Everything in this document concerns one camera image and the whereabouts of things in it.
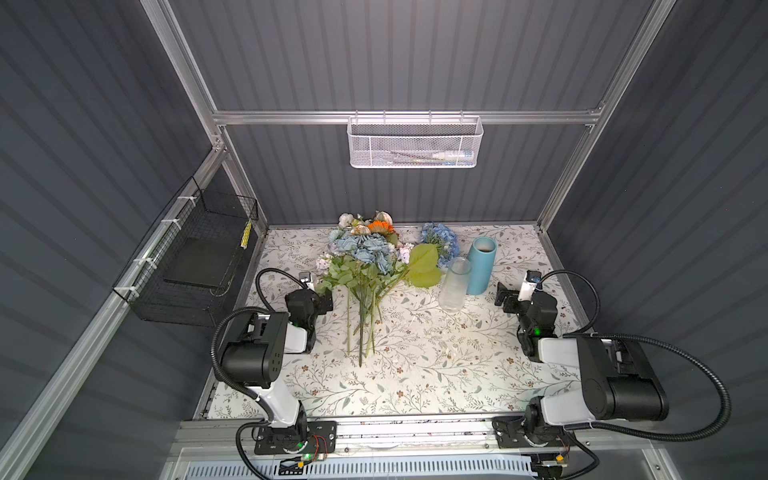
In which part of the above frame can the clear ribbed glass vase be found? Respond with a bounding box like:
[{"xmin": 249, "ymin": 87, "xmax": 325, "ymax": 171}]
[{"xmin": 438, "ymin": 257, "xmax": 472, "ymax": 311}]

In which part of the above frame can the blue rose bouquet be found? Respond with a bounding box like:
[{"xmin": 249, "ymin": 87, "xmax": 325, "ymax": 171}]
[{"xmin": 321, "ymin": 228, "xmax": 407, "ymax": 363}]

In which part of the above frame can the orange gerbera flower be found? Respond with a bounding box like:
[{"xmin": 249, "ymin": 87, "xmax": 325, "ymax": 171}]
[{"xmin": 367, "ymin": 220, "xmax": 395, "ymax": 236}]

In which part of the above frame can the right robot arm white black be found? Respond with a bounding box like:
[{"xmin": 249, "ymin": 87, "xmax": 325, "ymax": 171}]
[{"xmin": 494, "ymin": 281, "xmax": 669, "ymax": 447}]

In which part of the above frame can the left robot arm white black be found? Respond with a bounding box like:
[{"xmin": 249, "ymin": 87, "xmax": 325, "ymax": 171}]
[{"xmin": 210, "ymin": 288, "xmax": 338, "ymax": 455}]

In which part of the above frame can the blue ceramic vase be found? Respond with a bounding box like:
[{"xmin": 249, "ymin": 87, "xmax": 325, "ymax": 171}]
[{"xmin": 467, "ymin": 237, "xmax": 497, "ymax": 296}]

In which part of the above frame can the mixed pastel flower bunch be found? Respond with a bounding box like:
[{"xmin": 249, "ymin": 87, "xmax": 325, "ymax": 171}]
[{"xmin": 316, "ymin": 211, "xmax": 413, "ymax": 275}]

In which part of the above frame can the blue hydrangea flower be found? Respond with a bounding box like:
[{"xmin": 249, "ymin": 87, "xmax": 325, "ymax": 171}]
[{"xmin": 420, "ymin": 222, "xmax": 460, "ymax": 270}]

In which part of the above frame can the marker pen in basket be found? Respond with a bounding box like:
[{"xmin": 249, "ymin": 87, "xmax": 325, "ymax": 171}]
[{"xmin": 390, "ymin": 150, "xmax": 476, "ymax": 166}]

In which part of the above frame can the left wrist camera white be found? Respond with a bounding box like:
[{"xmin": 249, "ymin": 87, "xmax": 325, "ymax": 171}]
[{"xmin": 299, "ymin": 271, "xmax": 315, "ymax": 290}]

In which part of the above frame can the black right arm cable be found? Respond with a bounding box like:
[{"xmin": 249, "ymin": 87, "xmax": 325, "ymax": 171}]
[{"xmin": 536, "ymin": 268, "xmax": 733, "ymax": 444}]

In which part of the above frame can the black wire basket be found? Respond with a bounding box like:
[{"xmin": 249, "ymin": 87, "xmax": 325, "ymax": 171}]
[{"xmin": 113, "ymin": 182, "xmax": 259, "ymax": 328}]

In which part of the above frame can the white wire mesh basket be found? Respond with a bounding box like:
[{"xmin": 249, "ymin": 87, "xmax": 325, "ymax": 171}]
[{"xmin": 346, "ymin": 114, "xmax": 484, "ymax": 169}]

